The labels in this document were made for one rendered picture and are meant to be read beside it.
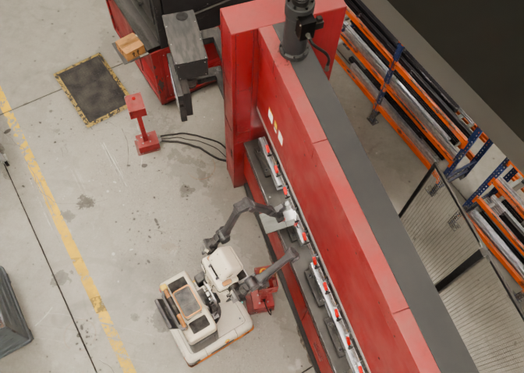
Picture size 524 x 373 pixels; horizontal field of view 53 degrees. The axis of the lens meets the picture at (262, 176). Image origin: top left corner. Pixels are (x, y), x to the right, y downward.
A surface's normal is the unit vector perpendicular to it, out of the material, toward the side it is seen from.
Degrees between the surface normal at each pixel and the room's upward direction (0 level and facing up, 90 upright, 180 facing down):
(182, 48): 0
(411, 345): 0
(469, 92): 90
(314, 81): 0
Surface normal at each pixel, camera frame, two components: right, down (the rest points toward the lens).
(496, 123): -0.85, 0.45
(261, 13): 0.04, -0.47
